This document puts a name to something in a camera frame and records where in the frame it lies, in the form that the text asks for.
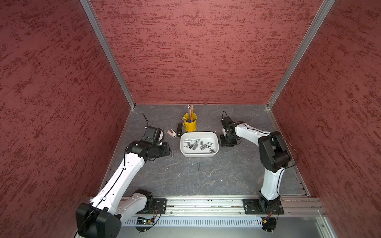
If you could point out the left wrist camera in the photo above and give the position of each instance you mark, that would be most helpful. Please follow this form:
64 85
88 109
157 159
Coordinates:
153 136

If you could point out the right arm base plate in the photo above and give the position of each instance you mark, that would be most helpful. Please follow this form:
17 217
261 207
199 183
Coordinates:
262 207

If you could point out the white plastic storage box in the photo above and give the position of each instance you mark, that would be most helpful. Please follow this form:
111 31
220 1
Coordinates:
199 144

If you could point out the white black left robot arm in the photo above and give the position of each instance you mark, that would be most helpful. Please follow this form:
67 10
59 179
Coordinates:
104 215

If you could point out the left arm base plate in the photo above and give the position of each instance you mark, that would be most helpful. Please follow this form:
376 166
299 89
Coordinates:
155 206

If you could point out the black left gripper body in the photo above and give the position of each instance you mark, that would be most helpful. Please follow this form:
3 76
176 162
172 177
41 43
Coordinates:
163 149

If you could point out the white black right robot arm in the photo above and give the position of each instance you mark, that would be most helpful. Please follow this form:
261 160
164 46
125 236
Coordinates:
274 157

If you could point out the yellow pen holder bucket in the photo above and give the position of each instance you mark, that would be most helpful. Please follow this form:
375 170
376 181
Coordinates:
190 126

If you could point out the aluminium corner post right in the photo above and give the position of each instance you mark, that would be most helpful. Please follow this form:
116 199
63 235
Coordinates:
315 25

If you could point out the aluminium corner post left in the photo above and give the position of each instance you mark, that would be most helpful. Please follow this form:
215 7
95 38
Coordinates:
91 15

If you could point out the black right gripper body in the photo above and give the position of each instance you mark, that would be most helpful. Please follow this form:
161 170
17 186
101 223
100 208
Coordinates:
227 141

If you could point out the aluminium corner post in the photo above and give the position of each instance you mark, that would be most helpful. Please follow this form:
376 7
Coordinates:
91 15
315 25

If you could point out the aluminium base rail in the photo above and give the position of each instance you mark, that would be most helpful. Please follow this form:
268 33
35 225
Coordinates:
233 206

